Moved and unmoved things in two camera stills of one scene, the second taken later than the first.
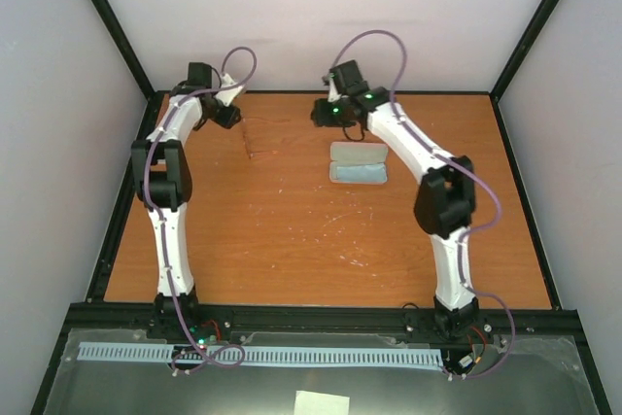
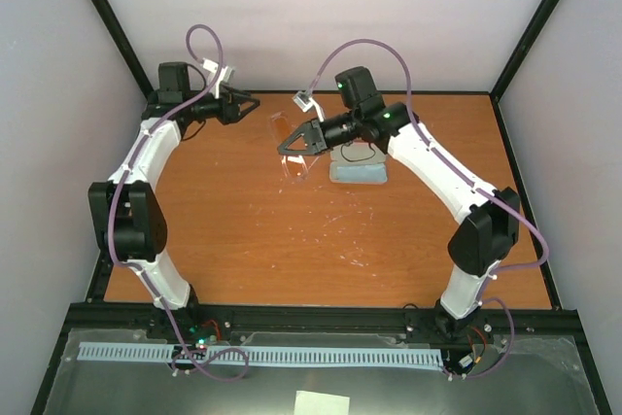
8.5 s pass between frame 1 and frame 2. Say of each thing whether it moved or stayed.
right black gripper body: moved
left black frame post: stayed
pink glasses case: stayed
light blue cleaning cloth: stayed
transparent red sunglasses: moved
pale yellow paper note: stayed
